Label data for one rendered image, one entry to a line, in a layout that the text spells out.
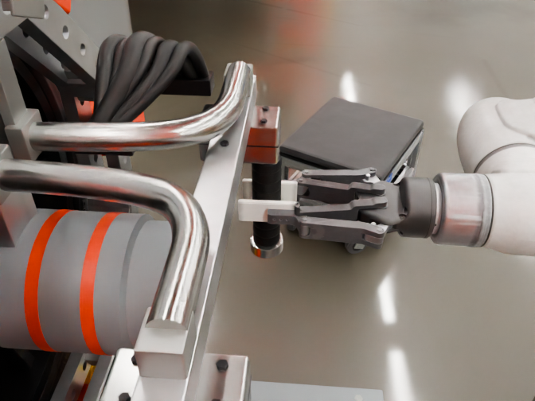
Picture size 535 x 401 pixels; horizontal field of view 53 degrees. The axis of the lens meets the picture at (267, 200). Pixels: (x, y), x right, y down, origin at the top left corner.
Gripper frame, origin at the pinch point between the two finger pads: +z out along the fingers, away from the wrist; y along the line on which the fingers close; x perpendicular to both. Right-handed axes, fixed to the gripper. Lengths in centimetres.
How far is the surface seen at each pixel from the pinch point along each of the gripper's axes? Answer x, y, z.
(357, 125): -49, 104, -22
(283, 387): -75, 21, -2
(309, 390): -75, 21, -8
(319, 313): -83, 52, -11
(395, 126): -49, 104, -34
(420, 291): -83, 63, -42
